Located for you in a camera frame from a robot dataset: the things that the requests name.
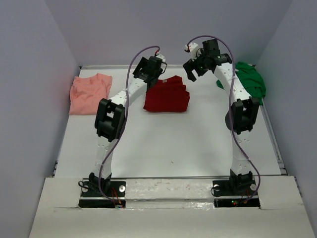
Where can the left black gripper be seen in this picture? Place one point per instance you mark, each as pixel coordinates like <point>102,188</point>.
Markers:
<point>141,68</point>

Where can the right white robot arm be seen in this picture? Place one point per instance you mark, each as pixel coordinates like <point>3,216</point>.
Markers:
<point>240,118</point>

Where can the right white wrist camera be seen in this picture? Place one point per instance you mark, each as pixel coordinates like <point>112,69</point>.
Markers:
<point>192,49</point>

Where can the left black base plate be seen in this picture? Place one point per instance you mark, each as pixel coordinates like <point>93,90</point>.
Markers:
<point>91,197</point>

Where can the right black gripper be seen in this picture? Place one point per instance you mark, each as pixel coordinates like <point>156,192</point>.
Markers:
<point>192,66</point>

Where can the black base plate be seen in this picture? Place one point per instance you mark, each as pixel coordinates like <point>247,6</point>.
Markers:
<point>91,197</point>
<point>226,197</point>

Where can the red t shirt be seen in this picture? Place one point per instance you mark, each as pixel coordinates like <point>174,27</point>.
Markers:
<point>167,96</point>

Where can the pink t shirt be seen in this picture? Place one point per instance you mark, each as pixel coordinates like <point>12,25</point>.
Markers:
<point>86,93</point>

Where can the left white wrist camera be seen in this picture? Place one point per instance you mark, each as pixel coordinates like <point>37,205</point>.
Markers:
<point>160,56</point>

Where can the green t shirt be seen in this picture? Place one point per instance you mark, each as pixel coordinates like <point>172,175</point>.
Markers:
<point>247,83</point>

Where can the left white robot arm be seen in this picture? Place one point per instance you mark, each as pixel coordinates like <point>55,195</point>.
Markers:
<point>111,117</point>

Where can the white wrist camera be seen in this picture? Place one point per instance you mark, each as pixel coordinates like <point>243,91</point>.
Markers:
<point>192,49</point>
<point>160,56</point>

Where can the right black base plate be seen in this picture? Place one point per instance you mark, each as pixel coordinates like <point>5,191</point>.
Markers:
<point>226,197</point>

